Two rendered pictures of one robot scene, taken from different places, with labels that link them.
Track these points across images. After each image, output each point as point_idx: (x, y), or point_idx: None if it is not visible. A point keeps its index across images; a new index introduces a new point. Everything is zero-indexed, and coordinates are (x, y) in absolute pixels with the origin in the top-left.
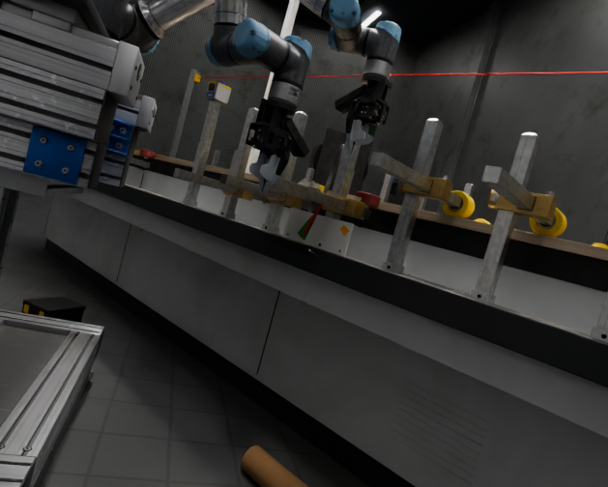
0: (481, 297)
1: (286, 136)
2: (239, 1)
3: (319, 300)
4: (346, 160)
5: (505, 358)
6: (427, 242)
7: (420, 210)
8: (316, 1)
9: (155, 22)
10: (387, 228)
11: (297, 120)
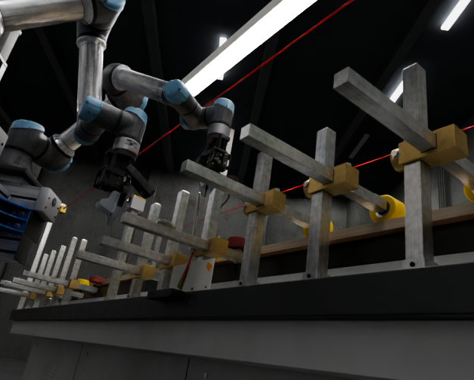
0: (310, 276)
1: (126, 176)
2: (92, 96)
3: (194, 347)
4: (209, 209)
5: (344, 335)
6: (298, 270)
7: (285, 241)
8: (157, 92)
9: (64, 144)
10: (266, 271)
11: (179, 197)
